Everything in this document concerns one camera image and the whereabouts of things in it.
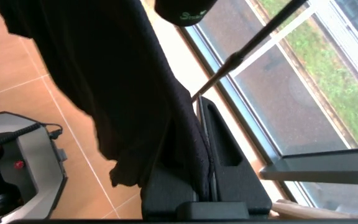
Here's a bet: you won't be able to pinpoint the black clothes rack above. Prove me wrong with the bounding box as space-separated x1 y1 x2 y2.
191 0 307 103

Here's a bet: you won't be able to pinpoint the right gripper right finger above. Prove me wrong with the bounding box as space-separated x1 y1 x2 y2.
197 96 272 218

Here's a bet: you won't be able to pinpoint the window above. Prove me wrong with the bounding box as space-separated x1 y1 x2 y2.
178 0 358 210

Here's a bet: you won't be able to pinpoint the black drawstring shorts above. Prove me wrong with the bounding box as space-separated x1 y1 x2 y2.
154 0 219 27

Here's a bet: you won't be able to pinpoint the beige curtain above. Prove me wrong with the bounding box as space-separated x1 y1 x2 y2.
268 198 358 219

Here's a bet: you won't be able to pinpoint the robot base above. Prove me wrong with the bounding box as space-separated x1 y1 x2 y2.
0 108 68 224

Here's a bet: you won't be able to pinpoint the black garment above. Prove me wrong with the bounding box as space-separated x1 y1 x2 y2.
0 0 214 202

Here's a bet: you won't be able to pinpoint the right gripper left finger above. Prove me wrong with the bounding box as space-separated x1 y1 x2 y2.
141 164 198 218

